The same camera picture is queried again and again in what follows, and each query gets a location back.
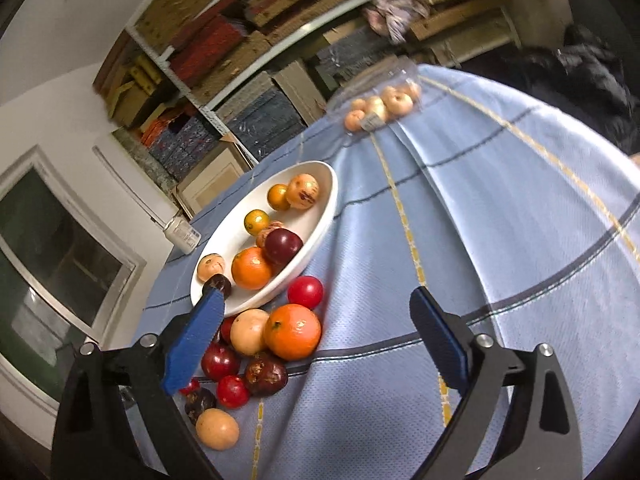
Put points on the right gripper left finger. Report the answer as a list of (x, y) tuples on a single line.
[(157, 367)]

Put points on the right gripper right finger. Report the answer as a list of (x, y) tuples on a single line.
[(474, 371)]

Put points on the large yellow-orange persimmon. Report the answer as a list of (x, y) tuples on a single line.
[(247, 332)]

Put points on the dark brown mangosteen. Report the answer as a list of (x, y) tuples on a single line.
[(265, 375)]

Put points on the dark purple mangosteen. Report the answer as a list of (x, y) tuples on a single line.
[(217, 282)]

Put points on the window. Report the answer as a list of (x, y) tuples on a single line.
[(65, 275)]

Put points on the orange mandarin on plate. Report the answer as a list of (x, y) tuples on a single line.
[(250, 269)]

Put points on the white drink can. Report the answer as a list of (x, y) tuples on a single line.
[(182, 235)]

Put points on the blue checked tablecloth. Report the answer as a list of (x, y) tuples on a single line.
[(516, 216)]

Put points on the red cherry tomato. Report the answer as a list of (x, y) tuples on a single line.
[(307, 291)]

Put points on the dark red plum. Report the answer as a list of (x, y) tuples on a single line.
[(281, 246)]

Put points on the small striped orange fruit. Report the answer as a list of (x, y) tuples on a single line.
[(302, 191)]

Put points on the dark clothing pile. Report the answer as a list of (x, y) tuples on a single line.
[(584, 78)]

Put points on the metal storage shelf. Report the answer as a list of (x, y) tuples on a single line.
[(210, 51)]

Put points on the cardboard picture frame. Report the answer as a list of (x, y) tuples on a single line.
[(210, 177)]

